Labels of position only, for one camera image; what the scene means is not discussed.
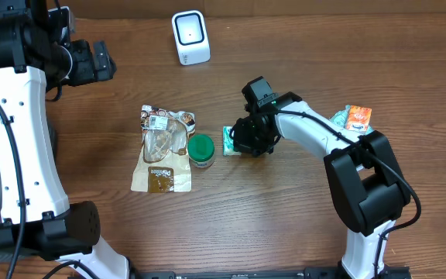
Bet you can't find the teal tissue pack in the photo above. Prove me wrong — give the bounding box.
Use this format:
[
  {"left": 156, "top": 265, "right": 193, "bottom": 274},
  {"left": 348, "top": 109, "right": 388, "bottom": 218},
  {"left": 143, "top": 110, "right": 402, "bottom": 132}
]
[{"left": 222, "top": 126, "right": 241, "bottom": 156}]

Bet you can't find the green lid jar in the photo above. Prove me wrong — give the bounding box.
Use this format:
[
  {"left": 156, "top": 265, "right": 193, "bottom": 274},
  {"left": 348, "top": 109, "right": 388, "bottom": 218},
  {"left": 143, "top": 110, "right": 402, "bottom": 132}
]
[{"left": 187, "top": 134, "right": 215, "bottom": 168}]

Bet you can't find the light green wipes packet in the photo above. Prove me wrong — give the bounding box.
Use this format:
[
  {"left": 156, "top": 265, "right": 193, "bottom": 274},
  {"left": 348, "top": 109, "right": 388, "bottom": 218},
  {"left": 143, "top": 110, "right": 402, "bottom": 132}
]
[{"left": 330, "top": 105, "right": 374, "bottom": 134}]

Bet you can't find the beige snack bag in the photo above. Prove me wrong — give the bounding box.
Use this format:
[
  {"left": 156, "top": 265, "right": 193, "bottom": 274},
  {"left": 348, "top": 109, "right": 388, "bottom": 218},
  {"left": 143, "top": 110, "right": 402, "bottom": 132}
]
[{"left": 131, "top": 105, "right": 196, "bottom": 193}]

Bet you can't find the orange tissue pack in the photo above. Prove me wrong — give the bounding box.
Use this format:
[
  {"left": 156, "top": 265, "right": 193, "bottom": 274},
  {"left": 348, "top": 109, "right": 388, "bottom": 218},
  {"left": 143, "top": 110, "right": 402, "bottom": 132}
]
[{"left": 345, "top": 105, "right": 372, "bottom": 134}]

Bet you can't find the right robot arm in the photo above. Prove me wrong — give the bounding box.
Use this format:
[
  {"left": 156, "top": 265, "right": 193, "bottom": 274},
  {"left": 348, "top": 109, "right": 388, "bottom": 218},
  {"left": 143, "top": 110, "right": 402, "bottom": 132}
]
[{"left": 230, "top": 77, "right": 418, "bottom": 278}]

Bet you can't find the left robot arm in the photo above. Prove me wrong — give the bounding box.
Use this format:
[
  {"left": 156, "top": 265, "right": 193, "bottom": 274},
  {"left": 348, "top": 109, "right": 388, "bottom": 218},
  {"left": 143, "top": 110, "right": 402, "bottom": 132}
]
[{"left": 0, "top": 0, "right": 135, "bottom": 278}]

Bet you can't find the white barcode scanner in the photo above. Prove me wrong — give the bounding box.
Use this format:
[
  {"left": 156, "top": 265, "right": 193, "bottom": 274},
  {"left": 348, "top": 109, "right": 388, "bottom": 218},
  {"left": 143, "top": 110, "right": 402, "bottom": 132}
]
[{"left": 172, "top": 10, "right": 211, "bottom": 66}]

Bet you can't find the cardboard box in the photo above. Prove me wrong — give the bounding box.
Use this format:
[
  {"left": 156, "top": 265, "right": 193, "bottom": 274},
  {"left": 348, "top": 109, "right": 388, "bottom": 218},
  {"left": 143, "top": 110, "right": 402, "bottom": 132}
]
[{"left": 60, "top": 0, "right": 446, "bottom": 19}]

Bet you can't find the right black cable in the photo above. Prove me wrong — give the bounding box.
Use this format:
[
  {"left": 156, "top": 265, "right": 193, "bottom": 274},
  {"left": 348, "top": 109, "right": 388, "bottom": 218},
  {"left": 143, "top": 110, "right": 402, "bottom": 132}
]
[{"left": 276, "top": 109, "right": 423, "bottom": 279}]

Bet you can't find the black cable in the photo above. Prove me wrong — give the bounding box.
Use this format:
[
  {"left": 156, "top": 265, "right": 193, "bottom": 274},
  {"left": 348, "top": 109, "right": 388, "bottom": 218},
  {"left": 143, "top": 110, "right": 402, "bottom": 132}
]
[
  {"left": 0, "top": 79, "right": 92, "bottom": 279},
  {"left": 276, "top": 109, "right": 423, "bottom": 279}
]

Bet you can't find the left black cable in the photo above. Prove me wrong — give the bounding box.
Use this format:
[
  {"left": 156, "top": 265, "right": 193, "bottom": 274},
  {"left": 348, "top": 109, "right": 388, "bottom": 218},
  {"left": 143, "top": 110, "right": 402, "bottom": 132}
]
[{"left": 0, "top": 79, "right": 92, "bottom": 279}]

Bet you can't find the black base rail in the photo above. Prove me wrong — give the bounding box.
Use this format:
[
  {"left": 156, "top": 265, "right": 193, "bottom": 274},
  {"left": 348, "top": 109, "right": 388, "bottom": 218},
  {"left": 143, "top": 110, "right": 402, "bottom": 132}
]
[{"left": 129, "top": 267, "right": 412, "bottom": 279}]

